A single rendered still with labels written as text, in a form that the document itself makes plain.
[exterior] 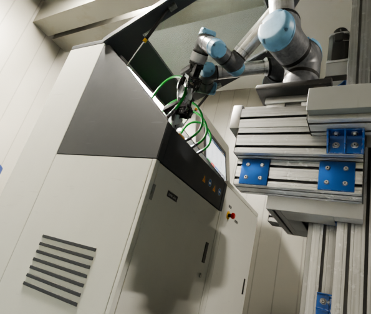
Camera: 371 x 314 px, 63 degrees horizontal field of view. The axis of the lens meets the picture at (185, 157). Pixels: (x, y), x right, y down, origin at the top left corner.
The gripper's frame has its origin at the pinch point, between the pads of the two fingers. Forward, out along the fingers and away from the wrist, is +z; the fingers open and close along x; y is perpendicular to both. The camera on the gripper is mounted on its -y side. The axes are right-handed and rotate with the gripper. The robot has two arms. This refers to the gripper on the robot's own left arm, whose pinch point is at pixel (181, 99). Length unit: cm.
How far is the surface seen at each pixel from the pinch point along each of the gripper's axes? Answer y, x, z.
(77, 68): -40, -48, 8
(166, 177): 43.9, -13.0, 19.5
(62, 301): 67, -44, 61
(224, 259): 34, 45, 75
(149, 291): 69, -14, 54
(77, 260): 58, -41, 51
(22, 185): 7, -64, 58
